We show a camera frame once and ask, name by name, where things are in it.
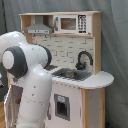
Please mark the small metal pot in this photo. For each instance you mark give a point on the small metal pot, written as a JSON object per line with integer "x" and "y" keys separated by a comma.
{"x": 70, "y": 74}

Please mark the white oven door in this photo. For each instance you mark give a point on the white oven door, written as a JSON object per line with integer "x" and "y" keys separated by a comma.
{"x": 11, "y": 105}

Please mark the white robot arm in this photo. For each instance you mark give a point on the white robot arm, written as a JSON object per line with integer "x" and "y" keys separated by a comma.
{"x": 27, "y": 64}

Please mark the wooden toy kitchen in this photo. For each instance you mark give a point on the wooden toy kitchen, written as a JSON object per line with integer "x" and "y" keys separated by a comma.
{"x": 87, "y": 97}

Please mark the grey toy sink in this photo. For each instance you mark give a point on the grey toy sink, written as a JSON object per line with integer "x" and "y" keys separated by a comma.
{"x": 81, "y": 75}

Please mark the black toy faucet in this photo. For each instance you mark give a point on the black toy faucet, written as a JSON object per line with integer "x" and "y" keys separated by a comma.
{"x": 81, "y": 64}

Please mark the grey ice dispenser panel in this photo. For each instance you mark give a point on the grey ice dispenser panel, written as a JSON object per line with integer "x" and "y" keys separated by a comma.
{"x": 62, "y": 106}

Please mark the white toy microwave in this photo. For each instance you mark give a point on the white toy microwave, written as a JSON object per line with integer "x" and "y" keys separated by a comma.
{"x": 73, "y": 24}

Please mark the grey range hood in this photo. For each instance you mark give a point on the grey range hood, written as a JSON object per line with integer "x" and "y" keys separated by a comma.
{"x": 39, "y": 27}

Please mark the grey cabinet door handle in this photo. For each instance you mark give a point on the grey cabinet door handle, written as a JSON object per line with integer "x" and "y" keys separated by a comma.
{"x": 49, "y": 112}

